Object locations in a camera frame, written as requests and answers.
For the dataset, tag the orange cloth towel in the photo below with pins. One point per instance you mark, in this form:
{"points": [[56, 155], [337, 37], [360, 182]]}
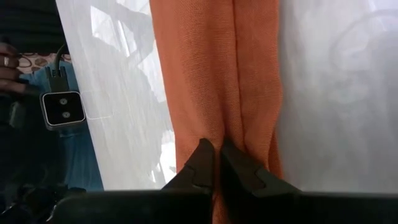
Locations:
{"points": [[211, 77]]}

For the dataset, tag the silver framed table camera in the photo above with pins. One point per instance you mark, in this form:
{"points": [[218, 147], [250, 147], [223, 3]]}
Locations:
{"points": [[63, 109]]}

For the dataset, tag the person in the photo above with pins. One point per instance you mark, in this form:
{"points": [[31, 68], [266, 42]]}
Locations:
{"points": [[81, 155]]}

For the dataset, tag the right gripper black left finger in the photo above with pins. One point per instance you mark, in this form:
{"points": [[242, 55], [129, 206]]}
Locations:
{"points": [[200, 171]]}

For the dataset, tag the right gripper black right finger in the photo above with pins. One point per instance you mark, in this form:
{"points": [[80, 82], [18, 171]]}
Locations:
{"points": [[236, 174]]}

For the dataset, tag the person's hand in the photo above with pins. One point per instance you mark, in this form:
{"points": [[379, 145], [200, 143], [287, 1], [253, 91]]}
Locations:
{"points": [[11, 74]]}

